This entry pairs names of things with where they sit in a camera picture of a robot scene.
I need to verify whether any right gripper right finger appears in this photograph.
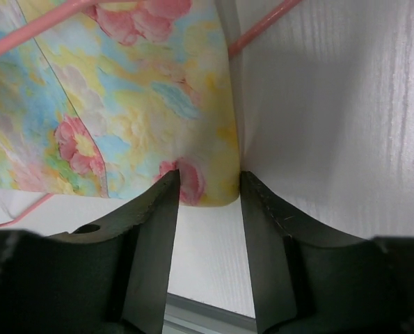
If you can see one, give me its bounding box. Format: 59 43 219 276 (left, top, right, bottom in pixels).
240 172 414 333

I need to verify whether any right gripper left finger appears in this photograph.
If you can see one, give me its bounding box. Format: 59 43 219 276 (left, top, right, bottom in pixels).
0 170 180 333

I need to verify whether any floral pastel skirt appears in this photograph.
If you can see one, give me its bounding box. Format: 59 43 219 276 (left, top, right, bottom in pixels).
0 0 241 208

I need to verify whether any pink wire hanger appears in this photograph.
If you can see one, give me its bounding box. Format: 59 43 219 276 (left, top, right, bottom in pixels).
0 0 305 229

